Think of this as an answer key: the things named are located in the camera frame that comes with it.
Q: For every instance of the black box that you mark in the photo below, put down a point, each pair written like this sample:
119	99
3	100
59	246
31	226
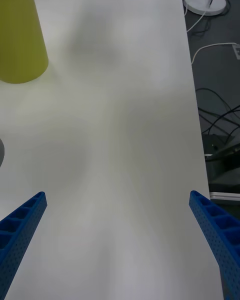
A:
222	165

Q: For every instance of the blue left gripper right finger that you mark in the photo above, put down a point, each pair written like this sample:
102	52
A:
221	232

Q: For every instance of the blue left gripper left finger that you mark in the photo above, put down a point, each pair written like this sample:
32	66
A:
20	232

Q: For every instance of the grey plastic waste bin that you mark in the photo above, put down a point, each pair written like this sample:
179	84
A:
1	152

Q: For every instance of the white flat board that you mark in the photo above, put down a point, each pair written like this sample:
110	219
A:
225	196

